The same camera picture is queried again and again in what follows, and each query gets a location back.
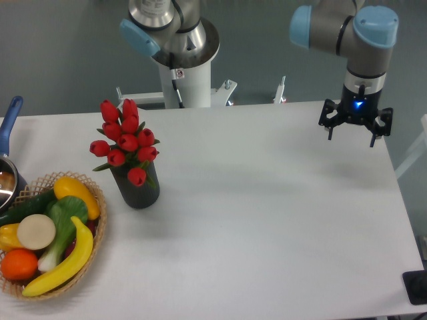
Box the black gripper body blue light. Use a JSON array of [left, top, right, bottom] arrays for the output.
[[337, 85, 382, 125]]

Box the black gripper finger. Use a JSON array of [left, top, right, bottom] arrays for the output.
[[318, 99, 344, 140], [365, 108, 393, 147]]

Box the red tulip bouquet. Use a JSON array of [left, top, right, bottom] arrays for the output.
[[89, 99, 159, 187]]

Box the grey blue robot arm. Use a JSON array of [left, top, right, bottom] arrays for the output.
[[289, 1, 399, 144]]

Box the dark grey ribbed vase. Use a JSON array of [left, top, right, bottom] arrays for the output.
[[110, 163, 160, 209]]

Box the white clamp with red light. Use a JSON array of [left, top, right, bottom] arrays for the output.
[[273, 75, 286, 104]]

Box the black device at table edge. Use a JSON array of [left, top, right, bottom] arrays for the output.
[[402, 270, 427, 305]]

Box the green bok choy toy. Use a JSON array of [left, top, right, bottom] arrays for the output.
[[38, 196, 88, 273]]

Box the woven wicker basket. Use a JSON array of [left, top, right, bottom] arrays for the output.
[[1, 171, 107, 301]]

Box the yellow plastic banana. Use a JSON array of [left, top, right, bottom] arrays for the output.
[[22, 216, 93, 297]]

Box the dark green cucumber toy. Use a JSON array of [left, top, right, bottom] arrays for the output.
[[1, 189, 56, 226]]

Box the beige round disc toy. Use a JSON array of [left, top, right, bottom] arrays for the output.
[[17, 214, 56, 250]]

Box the yellow plastic pepper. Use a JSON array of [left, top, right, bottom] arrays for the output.
[[0, 223, 23, 252]]

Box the orange plastic fruit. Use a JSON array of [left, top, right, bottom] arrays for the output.
[[1, 249, 38, 281]]

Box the white frame at right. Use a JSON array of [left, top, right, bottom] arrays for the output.
[[394, 114, 426, 179]]

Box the white bracket with bolt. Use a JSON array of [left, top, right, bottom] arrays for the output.
[[211, 79, 238, 107]]

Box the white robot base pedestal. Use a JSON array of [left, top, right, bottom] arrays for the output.
[[115, 0, 222, 109]]

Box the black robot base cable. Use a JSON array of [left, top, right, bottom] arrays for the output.
[[168, 53, 185, 109]]

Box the blue handled saucepan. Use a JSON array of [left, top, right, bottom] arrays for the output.
[[1, 96, 27, 214]]

